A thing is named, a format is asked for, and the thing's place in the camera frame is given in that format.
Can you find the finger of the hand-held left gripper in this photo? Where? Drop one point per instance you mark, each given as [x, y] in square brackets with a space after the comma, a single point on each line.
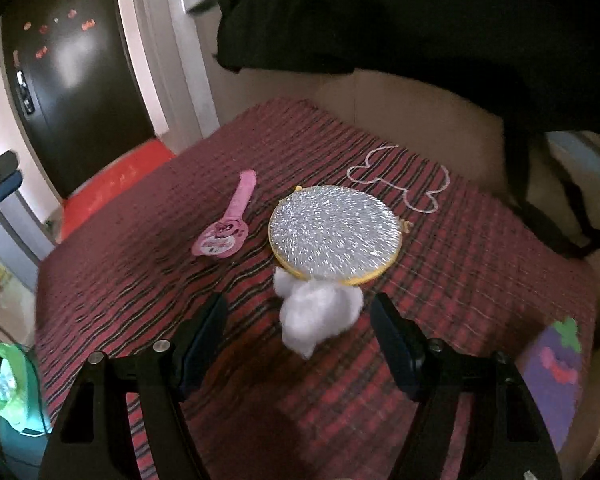
[0, 187]

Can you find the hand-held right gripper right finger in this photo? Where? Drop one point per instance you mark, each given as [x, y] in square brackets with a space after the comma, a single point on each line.
[400, 360]

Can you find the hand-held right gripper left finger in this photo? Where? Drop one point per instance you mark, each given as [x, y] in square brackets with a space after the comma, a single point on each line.
[200, 355]

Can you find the white cotton ball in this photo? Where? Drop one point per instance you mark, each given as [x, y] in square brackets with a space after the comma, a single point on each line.
[315, 317]

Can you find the red plaid cloth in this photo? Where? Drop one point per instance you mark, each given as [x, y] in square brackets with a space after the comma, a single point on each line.
[455, 285]

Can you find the black door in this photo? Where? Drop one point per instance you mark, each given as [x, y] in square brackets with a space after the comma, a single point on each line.
[80, 110]

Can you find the red stool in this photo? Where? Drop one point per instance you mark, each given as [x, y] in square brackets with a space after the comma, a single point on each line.
[115, 180]

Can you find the pink spoon-shaped tag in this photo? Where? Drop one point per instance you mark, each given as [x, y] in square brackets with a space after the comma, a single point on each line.
[225, 232]

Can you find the silver sequin embroidery hoop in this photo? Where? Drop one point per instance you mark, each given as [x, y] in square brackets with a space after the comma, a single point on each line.
[335, 235]

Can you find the purple foam sheet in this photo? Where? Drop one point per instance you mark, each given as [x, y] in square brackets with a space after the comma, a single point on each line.
[555, 385]

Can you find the group of red door stickers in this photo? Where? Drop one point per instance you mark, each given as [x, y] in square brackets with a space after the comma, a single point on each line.
[44, 29]

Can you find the green plastic bag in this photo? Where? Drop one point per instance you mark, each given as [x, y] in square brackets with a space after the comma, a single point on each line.
[15, 390]

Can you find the teal bin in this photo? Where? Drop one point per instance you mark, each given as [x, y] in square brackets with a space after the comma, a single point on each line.
[27, 450]

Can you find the black bag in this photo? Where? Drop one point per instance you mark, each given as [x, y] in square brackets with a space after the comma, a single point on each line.
[430, 35]

